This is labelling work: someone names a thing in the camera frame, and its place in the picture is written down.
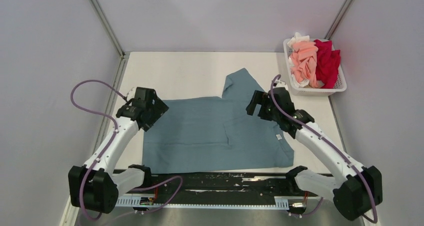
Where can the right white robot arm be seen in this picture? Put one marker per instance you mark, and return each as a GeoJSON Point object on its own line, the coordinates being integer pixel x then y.
{"type": "Point", "coordinates": [353, 188]}

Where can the red t shirt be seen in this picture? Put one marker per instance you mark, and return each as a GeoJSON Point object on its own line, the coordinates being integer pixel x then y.
{"type": "Point", "coordinates": [328, 62]}

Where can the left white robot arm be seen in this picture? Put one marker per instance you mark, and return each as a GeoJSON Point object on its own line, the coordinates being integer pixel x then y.
{"type": "Point", "coordinates": [94, 186]}

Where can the white plastic laundry basket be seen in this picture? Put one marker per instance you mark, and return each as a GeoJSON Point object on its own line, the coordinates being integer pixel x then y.
{"type": "Point", "coordinates": [340, 84]}

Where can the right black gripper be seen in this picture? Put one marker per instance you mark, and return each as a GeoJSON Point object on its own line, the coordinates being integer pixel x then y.
{"type": "Point", "coordinates": [257, 98]}

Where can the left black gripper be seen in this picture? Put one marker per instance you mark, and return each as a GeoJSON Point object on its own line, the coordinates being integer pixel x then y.
{"type": "Point", "coordinates": [159, 109]}

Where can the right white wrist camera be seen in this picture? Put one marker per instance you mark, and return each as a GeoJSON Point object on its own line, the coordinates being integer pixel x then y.
{"type": "Point", "coordinates": [279, 84]}

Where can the right aluminium frame post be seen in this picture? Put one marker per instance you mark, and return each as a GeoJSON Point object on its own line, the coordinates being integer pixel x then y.
{"type": "Point", "coordinates": [338, 18]}

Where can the pink t shirt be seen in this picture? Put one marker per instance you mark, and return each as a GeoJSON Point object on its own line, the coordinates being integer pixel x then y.
{"type": "Point", "coordinates": [303, 65]}

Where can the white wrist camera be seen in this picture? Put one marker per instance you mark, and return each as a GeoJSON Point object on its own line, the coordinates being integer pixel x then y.
{"type": "Point", "coordinates": [279, 84]}
{"type": "Point", "coordinates": [130, 94]}

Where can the blue-grey t shirt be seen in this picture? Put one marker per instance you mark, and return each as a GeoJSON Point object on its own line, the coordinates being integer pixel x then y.
{"type": "Point", "coordinates": [216, 134]}

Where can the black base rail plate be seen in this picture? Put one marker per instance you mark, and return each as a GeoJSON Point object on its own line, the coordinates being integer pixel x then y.
{"type": "Point", "coordinates": [219, 190]}

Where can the white t shirt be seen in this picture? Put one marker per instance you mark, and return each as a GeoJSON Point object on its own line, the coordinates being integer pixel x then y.
{"type": "Point", "coordinates": [297, 38]}

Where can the left aluminium frame post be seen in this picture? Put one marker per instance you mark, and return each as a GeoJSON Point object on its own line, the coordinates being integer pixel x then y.
{"type": "Point", "coordinates": [107, 27]}

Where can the aluminium frame post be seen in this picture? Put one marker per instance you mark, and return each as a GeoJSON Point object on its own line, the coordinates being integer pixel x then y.
{"type": "Point", "coordinates": [107, 27]}
{"type": "Point", "coordinates": [338, 18]}

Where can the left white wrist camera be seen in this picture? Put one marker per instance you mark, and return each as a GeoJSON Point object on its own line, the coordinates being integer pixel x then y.
{"type": "Point", "coordinates": [130, 94]}

